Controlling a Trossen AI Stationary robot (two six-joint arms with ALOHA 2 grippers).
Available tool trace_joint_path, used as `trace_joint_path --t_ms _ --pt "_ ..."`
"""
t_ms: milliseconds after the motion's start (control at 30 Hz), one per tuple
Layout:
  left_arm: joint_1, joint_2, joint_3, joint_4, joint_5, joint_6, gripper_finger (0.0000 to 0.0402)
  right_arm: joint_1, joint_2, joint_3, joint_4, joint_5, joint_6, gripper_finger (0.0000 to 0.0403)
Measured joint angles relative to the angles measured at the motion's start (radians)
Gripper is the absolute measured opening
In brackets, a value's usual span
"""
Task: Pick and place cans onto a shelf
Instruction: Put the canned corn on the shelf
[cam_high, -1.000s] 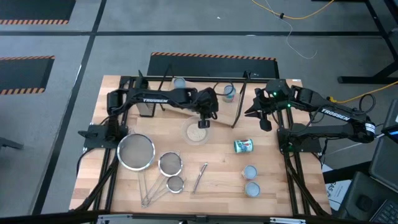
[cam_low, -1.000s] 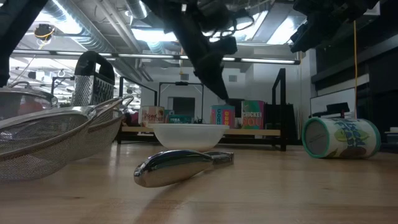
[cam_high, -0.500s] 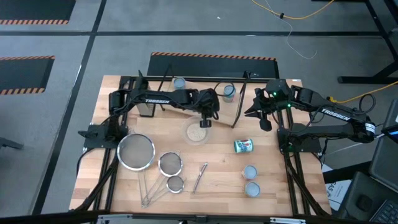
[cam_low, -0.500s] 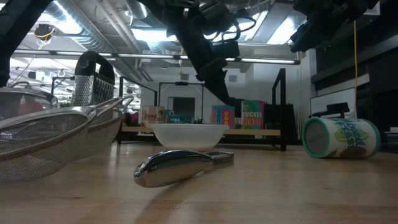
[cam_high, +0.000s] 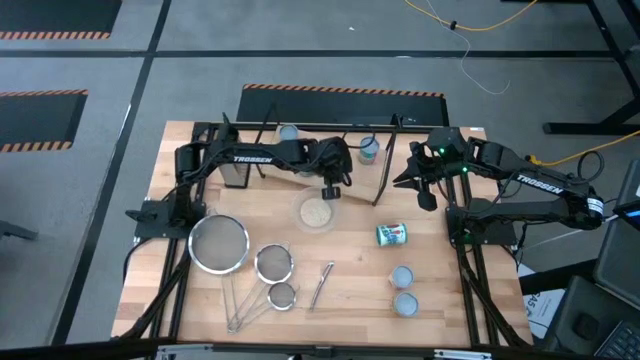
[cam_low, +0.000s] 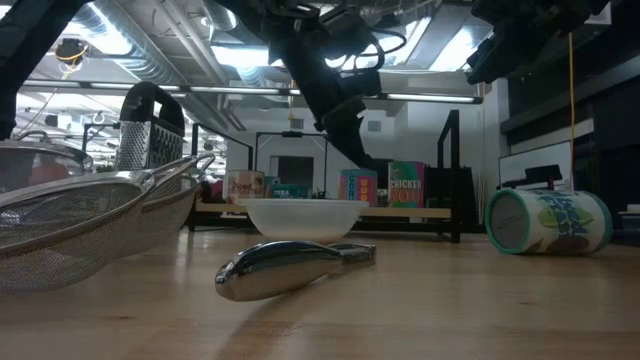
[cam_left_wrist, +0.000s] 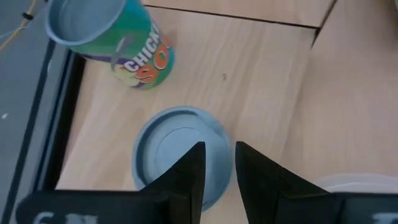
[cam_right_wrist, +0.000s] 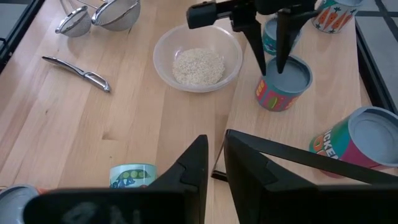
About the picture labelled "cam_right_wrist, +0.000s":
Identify medium metal mesh strainer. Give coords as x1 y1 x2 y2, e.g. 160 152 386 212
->
76 0 142 32

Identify teal and pink corn can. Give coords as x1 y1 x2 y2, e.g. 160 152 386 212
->
255 54 313 113

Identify green magenta chicken soup can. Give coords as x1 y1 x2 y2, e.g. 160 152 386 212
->
308 106 398 171

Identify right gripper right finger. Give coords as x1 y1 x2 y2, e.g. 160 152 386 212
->
223 129 312 224

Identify translucent plastic bowl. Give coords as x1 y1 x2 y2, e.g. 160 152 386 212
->
152 24 244 93

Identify orange and white can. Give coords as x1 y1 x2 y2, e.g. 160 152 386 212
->
0 184 47 224

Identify dark green tuna can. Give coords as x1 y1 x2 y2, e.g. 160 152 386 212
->
262 17 302 56

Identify white rice grains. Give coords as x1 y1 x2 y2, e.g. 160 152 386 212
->
172 47 226 86

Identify light teal peas can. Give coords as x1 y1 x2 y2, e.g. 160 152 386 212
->
109 162 158 189

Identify shiny metal peeler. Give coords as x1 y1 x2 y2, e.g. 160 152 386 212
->
42 55 112 93

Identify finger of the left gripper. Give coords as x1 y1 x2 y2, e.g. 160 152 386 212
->
241 18 267 77
275 9 321 75

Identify small metal mesh strainer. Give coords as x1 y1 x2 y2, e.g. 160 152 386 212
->
55 0 93 39

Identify white carrots can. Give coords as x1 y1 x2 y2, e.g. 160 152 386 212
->
311 0 364 34

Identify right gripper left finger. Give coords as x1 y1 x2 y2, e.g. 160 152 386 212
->
148 134 210 224

